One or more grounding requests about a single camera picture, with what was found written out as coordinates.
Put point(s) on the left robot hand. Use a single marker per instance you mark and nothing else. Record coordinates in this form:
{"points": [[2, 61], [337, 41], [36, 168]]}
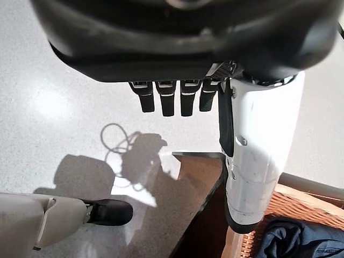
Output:
{"points": [[172, 40]]}

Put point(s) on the rectangular wicker laundry basket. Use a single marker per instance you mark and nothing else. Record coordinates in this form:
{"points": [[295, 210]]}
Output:
{"points": [[301, 204]]}

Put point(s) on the silver left robot leg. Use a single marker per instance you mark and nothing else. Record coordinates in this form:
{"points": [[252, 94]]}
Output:
{"points": [[53, 212]]}

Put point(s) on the blue garment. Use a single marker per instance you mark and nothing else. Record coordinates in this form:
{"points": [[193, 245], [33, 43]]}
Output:
{"points": [[295, 239]]}

